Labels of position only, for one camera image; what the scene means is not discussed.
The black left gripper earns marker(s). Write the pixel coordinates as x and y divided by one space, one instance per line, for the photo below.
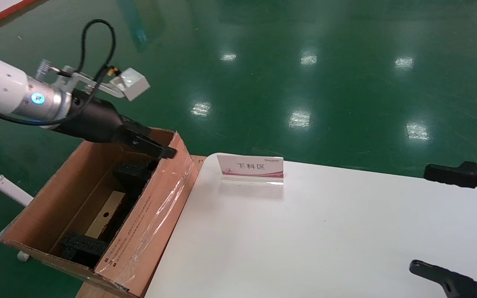
89 120

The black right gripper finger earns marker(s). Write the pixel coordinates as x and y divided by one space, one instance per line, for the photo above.
449 174
449 282

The small cardboard box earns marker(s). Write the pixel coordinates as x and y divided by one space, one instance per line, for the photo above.
106 215

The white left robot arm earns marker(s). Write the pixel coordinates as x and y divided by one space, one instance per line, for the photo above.
2 89

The large open cardboard box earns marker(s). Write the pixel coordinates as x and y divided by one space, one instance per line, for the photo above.
155 215

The black foam block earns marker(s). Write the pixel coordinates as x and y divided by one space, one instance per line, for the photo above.
83 246
137 174

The acrylic sign with Chinese text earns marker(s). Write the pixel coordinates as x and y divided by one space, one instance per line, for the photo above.
251 167

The white floor tube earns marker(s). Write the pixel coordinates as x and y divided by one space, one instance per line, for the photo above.
2 184

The small white floor foot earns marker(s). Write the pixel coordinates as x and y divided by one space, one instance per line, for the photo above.
23 256

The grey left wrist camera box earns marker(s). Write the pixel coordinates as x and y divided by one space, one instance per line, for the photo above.
133 85

